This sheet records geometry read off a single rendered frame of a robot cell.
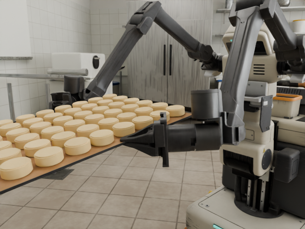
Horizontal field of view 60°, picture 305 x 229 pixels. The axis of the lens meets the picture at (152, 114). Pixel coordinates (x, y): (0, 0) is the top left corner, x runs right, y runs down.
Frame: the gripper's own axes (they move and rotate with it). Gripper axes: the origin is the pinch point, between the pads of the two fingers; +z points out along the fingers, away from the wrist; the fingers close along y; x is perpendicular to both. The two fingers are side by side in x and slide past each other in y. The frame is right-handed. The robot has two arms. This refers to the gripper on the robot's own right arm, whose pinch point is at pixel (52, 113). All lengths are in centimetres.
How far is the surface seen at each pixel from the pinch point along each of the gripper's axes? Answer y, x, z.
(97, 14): 78, -97, -485
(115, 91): -69, -65, -426
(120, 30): 44, -51, -471
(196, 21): 46, 88, -367
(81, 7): 90, -116, -446
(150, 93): -67, 7, -370
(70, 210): -100, -42, -93
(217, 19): 51, 138, -454
